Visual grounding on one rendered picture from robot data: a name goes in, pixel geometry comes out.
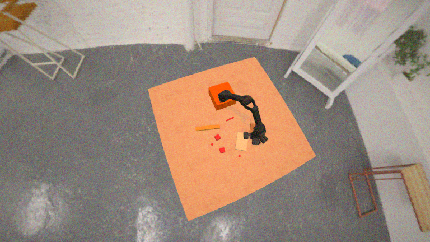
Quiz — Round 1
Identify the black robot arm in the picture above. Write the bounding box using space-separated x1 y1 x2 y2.
218 90 268 145

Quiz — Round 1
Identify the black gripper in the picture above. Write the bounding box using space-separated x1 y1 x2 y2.
243 132 256 139

